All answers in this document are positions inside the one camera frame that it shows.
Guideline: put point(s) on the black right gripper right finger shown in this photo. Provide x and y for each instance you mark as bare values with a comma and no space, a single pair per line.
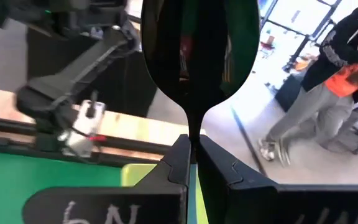
275,208

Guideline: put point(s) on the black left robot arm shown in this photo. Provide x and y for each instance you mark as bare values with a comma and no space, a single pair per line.
73,71

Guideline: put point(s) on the yellow plastic bin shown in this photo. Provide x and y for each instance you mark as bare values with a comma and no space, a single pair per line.
135,174

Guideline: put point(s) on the person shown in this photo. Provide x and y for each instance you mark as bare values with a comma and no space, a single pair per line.
337,62

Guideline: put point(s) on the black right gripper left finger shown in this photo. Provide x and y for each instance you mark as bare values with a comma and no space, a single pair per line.
104,208

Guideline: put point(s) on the black computer tower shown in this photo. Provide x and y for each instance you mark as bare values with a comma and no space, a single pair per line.
291,93

